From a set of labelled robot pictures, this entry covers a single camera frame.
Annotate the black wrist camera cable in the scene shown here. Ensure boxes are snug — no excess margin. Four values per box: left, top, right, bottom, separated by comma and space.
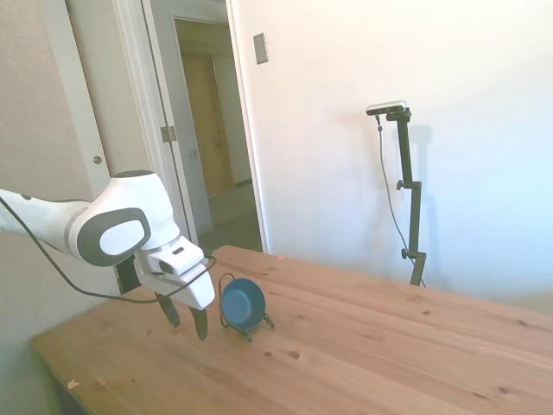
0, 196, 218, 304

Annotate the black wire dish rack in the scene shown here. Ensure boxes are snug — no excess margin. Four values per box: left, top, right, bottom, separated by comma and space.
218, 272, 277, 344

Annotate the camera on black stand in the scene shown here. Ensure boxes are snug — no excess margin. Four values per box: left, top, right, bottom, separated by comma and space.
376, 113, 428, 289

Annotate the black camera stand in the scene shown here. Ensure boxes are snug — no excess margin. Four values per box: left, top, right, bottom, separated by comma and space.
385, 108, 429, 287

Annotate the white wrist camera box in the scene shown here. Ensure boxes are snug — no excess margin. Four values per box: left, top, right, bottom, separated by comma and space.
146, 238, 206, 278

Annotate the white open door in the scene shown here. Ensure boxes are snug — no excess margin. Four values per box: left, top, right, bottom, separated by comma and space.
141, 0, 213, 248

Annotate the white closet door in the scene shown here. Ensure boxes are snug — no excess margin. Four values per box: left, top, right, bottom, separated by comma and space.
64, 0, 162, 195

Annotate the silver exterior camera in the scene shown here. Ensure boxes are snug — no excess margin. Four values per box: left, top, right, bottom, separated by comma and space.
365, 99, 410, 118

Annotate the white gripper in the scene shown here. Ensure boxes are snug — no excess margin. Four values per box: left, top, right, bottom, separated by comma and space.
136, 253, 216, 342

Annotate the blue bowl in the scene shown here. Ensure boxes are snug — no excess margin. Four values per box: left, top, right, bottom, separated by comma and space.
220, 278, 267, 327

